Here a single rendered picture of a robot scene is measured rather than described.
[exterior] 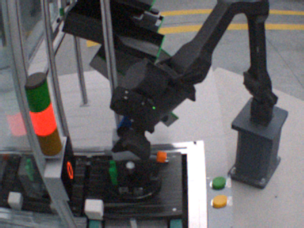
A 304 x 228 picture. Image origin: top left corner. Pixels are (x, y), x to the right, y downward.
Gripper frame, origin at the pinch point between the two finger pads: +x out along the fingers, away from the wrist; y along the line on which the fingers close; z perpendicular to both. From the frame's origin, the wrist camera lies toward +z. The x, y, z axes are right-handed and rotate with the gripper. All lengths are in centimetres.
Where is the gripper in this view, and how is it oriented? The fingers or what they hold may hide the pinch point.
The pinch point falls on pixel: (123, 136)
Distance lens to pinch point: 100.7
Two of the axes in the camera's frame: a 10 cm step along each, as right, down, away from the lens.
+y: -0.2, 6.0, -8.0
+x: -6.7, 5.9, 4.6
